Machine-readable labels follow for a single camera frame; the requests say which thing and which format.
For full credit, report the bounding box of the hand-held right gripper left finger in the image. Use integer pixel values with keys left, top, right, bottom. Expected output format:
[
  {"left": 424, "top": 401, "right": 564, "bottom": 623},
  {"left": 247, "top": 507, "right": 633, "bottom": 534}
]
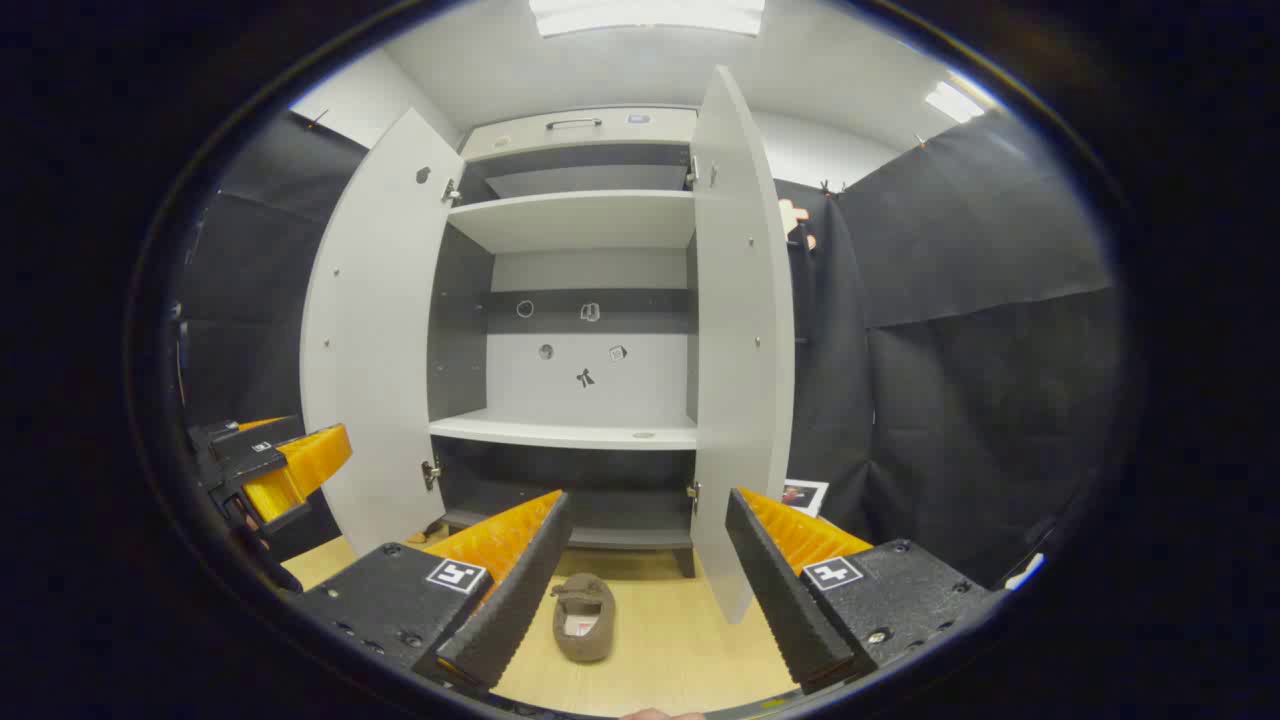
[{"left": 290, "top": 488, "right": 576, "bottom": 693}]

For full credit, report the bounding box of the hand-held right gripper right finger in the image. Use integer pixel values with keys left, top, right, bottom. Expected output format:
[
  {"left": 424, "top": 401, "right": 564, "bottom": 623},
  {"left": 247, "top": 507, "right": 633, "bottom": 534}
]
[{"left": 725, "top": 487, "right": 1001, "bottom": 696}]

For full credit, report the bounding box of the brown fuzzy shoe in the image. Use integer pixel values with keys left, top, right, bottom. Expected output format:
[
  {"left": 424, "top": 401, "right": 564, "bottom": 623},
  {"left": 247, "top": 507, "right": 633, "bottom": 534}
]
[{"left": 552, "top": 572, "right": 617, "bottom": 663}]

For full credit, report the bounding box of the white cabinet door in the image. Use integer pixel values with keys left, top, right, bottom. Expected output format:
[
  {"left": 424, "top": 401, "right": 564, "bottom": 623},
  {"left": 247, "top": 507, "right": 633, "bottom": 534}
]
[
  {"left": 688, "top": 65, "right": 796, "bottom": 626},
  {"left": 300, "top": 107, "right": 466, "bottom": 556}
]

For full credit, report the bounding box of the white shoe cabinet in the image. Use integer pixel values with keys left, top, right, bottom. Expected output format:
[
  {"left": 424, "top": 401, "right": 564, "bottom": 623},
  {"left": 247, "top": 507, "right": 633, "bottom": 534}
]
[{"left": 428, "top": 105, "right": 701, "bottom": 579}]

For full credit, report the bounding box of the white cabinet drawer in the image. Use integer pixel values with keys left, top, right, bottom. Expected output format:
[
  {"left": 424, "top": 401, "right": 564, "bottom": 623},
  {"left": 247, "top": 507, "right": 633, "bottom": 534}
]
[{"left": 460, "top": 107, "right": 698, "bottom": 161}]

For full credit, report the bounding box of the black backdrop cloth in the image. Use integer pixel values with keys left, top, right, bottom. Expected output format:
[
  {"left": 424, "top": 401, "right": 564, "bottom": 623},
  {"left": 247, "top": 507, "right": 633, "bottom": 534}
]
[{"left": 172, "top": 108, "right": 1123, "bottom": 591}]

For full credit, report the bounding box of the small ceiling light panel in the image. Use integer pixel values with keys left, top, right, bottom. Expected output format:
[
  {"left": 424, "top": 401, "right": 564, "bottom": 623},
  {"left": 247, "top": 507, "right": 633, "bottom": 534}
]
[{"left": 924, "top": 80, "right": 988, "bottom": 125}]

